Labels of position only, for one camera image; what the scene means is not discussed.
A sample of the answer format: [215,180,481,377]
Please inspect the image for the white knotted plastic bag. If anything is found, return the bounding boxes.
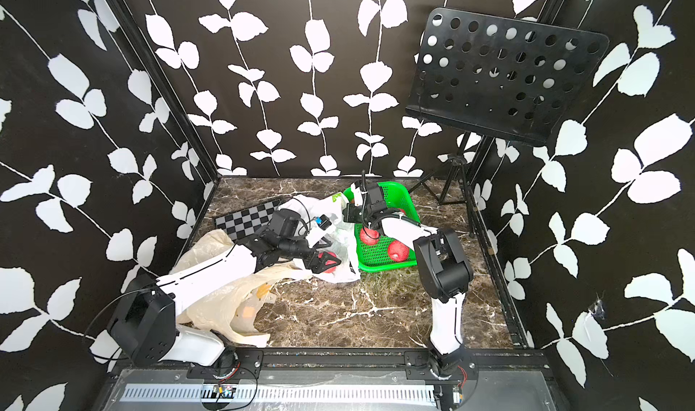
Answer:
[279,193,360,284]

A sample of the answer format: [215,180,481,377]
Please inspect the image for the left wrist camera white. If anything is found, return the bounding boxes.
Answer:
[306,215,332,248]

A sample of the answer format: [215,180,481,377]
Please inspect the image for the yellow banana print plastic bag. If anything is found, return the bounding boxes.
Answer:
[171,229,312,348]

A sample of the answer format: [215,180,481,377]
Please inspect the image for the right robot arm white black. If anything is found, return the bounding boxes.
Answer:
[343,180,474,378]

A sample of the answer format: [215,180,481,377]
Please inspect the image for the red apple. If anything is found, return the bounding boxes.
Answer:
[316,251,341,273]
[387,240,410,263]
[359,227,380,246]

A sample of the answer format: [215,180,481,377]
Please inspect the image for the black white checkerboard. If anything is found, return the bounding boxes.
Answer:
[214,197,284,242]

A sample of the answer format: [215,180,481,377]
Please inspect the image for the small orange cube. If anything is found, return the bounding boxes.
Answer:
[242,307,255,319]

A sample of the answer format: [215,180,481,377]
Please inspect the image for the black perforated music stand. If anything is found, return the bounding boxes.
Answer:
[403,7,609,208]

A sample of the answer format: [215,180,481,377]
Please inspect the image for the white slotted cable duct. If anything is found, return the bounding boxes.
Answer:
[117,384,436,406]

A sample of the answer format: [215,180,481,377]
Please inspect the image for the green perforated plastic basket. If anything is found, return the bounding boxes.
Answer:
[354,181,425,273]

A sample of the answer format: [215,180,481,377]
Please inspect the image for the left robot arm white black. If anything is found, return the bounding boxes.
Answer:
[107,209,341,368]

